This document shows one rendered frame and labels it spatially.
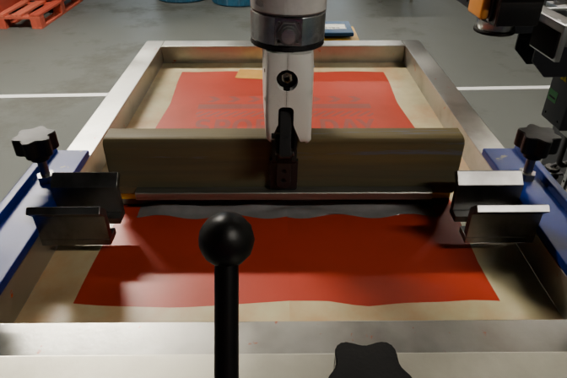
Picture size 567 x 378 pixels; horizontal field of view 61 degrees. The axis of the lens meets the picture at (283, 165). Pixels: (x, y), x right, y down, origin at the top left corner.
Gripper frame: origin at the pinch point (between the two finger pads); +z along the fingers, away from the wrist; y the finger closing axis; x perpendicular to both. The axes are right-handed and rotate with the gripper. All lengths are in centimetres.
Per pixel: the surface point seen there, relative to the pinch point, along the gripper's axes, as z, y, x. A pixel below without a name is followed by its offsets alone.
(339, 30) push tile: 3, 67, -14
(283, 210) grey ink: 5.1, -2.0, -0.1
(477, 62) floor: 93, 312, -155
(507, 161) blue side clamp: 0.0, 2.0, -27.6
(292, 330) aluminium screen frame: 2.1, -22.3, -0.7
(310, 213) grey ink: 5.3, -2.4, -3.4
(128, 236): 6.1, -6.3, 17.4
